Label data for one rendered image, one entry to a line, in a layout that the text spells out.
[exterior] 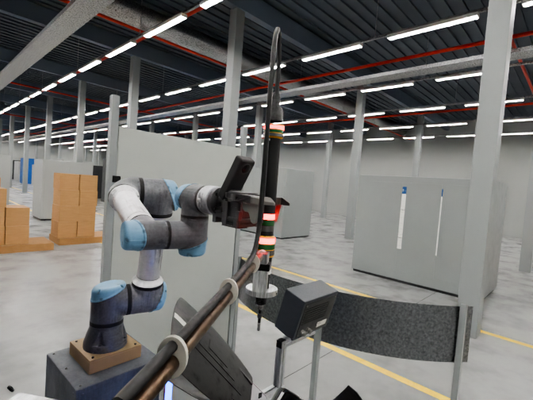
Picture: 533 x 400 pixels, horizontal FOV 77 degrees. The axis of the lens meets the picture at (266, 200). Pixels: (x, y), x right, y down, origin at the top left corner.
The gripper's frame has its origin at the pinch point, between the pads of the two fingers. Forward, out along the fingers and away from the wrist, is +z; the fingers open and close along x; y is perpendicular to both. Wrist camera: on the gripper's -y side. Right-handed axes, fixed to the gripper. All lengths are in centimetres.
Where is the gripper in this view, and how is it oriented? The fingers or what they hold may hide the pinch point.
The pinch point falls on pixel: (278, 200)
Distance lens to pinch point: 70.5
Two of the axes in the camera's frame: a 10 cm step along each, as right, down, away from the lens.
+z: 7.2, 0.9, -6.9
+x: -6.9, -0.2, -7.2
